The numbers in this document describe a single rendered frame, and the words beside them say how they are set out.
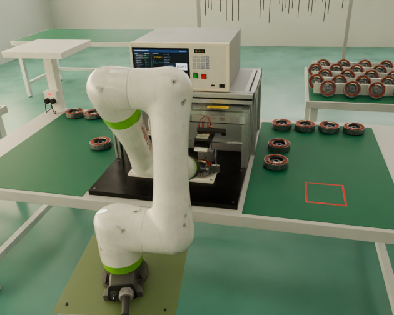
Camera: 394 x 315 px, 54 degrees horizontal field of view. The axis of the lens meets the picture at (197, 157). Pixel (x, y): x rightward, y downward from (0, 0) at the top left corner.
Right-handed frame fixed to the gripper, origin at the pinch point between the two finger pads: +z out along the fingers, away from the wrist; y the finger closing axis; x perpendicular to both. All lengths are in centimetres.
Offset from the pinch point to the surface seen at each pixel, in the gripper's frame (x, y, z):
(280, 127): 25, 33, 52
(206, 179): -5.0, 4.3, -4.6
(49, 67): 53, -112, 48
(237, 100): 29.8, 15.0, -4.3
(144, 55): 47, -26, -10
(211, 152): 7.0, 2.8, 10.2
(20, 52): 54, -109, 17
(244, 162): 3.9, 18.7, 8.8
